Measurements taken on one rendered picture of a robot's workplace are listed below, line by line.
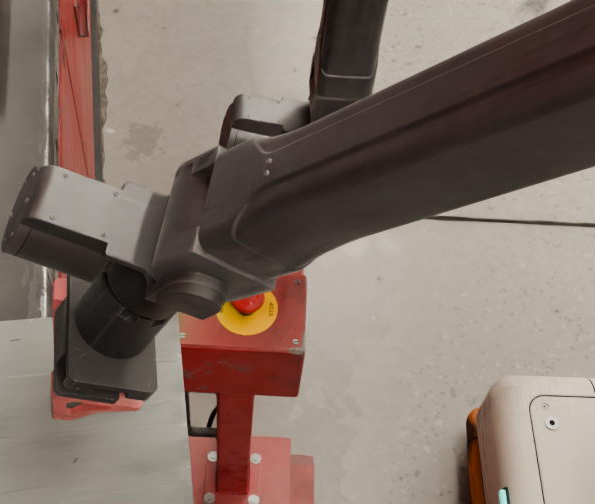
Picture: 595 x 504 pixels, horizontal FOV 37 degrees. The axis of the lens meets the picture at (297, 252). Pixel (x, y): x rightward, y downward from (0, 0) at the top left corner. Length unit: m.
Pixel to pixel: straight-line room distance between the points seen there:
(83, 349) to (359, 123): 0.30
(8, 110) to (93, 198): 0.59
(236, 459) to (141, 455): 0.78
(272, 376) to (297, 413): 0.78
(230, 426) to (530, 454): 0.52
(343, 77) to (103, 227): 0.38
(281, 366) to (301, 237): 0.61
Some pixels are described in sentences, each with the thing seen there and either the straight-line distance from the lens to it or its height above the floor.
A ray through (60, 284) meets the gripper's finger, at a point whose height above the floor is 1.10.
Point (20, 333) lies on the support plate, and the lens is 0.79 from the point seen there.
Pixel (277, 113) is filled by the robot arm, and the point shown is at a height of 1.00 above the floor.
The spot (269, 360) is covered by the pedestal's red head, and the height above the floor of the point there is 0.75.
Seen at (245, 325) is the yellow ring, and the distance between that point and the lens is 1.03.
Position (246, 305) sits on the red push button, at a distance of 1.02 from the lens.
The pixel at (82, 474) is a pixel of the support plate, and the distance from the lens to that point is 0.73.
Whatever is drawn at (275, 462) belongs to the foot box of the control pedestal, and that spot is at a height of 0.12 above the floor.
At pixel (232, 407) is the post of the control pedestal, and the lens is 1.33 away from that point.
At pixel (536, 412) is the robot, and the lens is 1.63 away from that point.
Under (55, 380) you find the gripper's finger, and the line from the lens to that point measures 0.64.
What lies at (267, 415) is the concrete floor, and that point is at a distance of 1.85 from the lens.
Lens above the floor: 1.67
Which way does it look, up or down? 55 degrees down
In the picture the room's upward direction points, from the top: 7 degrees clockwise
